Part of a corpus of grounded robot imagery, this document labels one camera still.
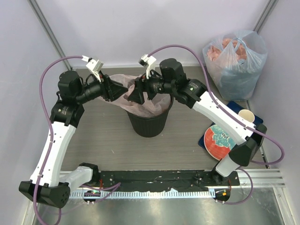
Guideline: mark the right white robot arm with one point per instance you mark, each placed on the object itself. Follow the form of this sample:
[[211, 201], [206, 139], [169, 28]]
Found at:
[[194, 94]]

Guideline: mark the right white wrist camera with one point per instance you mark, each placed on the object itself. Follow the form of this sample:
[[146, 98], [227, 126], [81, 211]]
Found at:
[[149, 62]]

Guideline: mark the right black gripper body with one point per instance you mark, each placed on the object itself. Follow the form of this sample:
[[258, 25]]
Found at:
[[153, 85]]

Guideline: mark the right aluminium frame post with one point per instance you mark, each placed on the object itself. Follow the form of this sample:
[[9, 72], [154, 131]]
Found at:
[[271, 4]]

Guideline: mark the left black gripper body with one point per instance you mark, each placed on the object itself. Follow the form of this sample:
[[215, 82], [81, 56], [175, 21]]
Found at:
[[104, 91]]

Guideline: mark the blue bag of trash bags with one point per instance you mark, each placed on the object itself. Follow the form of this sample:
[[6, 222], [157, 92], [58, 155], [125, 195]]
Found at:
[[235, 62]]

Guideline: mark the aluminium frame post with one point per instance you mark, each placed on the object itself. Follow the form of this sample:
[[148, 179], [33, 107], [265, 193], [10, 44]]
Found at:
[[271, 4], [48, 30]]

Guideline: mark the black plastic trash bin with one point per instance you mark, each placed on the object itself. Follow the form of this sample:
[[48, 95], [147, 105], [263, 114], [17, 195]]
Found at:
[[150, 126]]

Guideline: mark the white slotted cable duct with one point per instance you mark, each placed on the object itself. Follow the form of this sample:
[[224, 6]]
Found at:
[[83, 193]]

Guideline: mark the red teal patterned plate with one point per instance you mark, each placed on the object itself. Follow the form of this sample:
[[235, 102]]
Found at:
[[217, 142]]

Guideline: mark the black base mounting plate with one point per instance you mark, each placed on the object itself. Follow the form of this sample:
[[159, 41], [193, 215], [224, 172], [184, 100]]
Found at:
[[165, 180]]

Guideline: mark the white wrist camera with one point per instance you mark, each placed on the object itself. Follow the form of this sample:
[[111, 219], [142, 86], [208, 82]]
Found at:
[[149, 62], [94, 66]]

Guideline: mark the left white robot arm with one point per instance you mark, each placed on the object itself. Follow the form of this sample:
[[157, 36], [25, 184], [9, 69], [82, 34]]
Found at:
[[45, 185]]

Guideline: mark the left aluminium frame post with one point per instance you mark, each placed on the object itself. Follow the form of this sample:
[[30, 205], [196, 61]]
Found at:
[[48, 30]]

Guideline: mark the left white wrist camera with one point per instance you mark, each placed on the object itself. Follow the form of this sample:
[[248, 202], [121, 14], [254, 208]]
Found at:
[[94, 66]]

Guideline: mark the pink paper cup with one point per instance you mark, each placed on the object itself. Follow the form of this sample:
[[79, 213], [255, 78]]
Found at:
[[247, 115]]

